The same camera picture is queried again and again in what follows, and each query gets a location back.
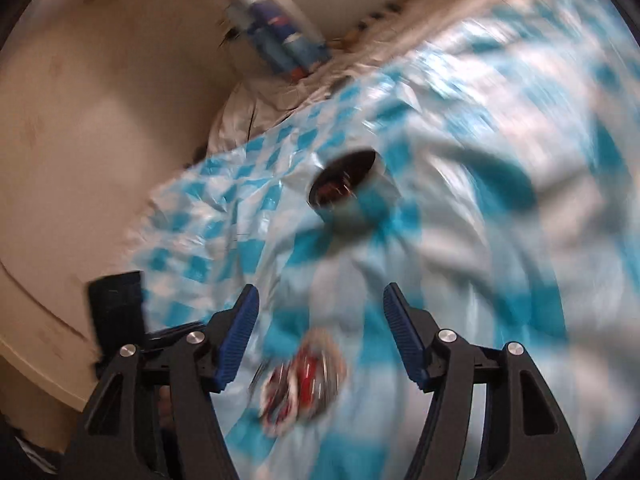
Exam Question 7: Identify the white striped bed sheet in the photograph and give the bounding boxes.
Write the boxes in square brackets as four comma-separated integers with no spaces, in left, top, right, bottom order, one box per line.
[205,0,566,166]

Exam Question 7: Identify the blue cartoon print curtain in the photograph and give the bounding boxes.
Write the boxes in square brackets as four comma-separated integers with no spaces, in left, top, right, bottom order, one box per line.
[224,0,333,82]

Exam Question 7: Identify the blue white checkered cloth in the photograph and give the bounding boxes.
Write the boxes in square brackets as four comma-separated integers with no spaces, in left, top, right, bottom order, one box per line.
[122,0,640,480]

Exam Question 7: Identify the round metal tin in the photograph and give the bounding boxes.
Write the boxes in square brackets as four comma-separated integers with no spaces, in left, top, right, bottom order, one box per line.
[307,148,401,236]

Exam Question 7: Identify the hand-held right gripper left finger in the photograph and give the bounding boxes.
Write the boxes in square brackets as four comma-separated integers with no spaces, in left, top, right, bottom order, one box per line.
[60,284,261,480]

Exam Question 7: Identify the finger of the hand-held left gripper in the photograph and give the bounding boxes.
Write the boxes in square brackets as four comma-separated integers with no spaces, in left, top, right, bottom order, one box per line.
[88,271,211,361]

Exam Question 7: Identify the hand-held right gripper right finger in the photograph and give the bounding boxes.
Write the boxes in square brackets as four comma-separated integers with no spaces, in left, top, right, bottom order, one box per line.
[382,282,588,480]

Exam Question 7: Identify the red silver candies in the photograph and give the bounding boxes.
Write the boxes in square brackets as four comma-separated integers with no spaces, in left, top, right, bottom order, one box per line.
[257,329,349,437]

